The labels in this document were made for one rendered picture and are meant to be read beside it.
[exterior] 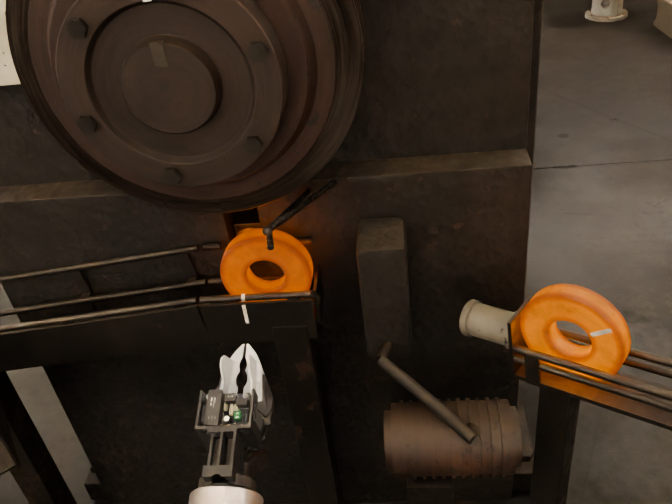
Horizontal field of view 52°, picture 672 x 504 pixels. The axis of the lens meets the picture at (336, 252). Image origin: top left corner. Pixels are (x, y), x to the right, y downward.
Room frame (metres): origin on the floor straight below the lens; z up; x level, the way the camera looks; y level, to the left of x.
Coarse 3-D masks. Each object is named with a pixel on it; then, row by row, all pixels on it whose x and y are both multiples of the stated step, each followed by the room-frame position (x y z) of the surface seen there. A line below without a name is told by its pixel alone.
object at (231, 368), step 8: (240, 352) 0.72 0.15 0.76; (224, 360) 0.69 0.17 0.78; (232, 360) 0.71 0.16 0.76; (240, 360) 0.71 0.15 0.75; (224, 368) 0.68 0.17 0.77; (232, 368) 0.70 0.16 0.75; (240, 368) 0.70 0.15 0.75; (224, 376) 0.67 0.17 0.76; (232, 376) 0.69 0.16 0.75; (240, 376) 0.70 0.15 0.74; (224, 384) 0.66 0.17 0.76; (232, 384) 0.68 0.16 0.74; (224, 392) 0.66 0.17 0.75; (232, 392) 0.67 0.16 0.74; (240, 392) 0.68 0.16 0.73
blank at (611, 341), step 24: (552, 288) 0.75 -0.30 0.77; (576, 288) 0.73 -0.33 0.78; (528, 312) 0.76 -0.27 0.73; (552, 312) 0.73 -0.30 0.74; (576, 312) 0.71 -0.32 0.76; (600, 312) 0.69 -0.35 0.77; (528, 336) 0.76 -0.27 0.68; (552, 336) 0.74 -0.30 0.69; (600, 336) 0.69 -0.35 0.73; (624, 336) 0.68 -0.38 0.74; (576, 360) 0.70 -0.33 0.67; (600, 360) 0.68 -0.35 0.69; (624, 360) 0.67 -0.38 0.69
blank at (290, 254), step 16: (240, 240) 0.93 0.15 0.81; (256, 240) 0.92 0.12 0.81; (288, 240) 0.93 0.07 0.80; (224, 256) 0.93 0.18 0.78; (240, 256) 0.93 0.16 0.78; (256, 256) 0.92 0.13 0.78; (272, 256) 0.92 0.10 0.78; (288, 256) 0.91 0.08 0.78; (304, 256) 0.92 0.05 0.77; (224, 272) 0.93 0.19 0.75; (240, 272) 0.93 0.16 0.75; (288, 272) 0.91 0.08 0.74; (304, 272) 0.91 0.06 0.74; (240, 288) 0.93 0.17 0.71; (256, 288) 0.93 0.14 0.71; (272, 288) 0.93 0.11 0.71; (288, 288) 0.92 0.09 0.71; (304, 288) 0.91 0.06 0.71
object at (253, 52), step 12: (72, 24) 0.82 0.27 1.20; (84, 24) 0.82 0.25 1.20; (72, 36) 0.82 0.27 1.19; (84, 36) 0.82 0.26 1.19; (252, 48) 0.80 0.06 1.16; (264, 48) 0.80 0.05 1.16; (252, 60) 0.80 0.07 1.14; (264, 60) 0.80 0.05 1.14; (84, 120) 0.83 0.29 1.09; (84, 132) 0.83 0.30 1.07; (252, 144) 0.80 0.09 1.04; (168, 168) 0.82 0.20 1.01; (168, 180) 0.81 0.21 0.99
